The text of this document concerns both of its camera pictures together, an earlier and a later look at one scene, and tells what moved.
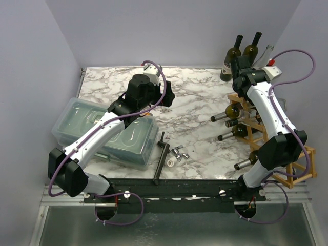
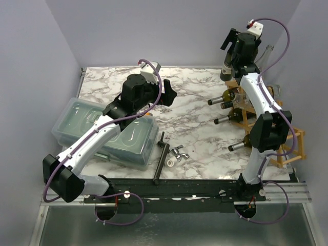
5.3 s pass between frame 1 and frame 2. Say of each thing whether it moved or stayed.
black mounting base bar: stayed
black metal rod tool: stayed
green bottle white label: stayed
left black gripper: stayed
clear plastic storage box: stayed
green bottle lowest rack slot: moved
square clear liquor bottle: moved
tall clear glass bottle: stayed
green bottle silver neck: moved
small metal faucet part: stayed
